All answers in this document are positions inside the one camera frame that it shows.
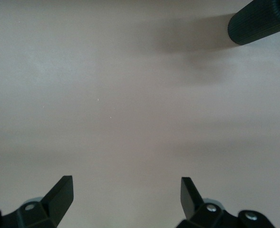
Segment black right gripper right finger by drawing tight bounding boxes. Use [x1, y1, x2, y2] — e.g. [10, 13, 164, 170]
[176, 177, 277, 228]

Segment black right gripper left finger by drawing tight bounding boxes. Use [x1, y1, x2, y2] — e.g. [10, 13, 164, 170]
[0, 175, 74, 228]

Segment black ribbed cylinder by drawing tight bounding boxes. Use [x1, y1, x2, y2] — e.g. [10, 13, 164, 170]
[227, 0, 280, 46]

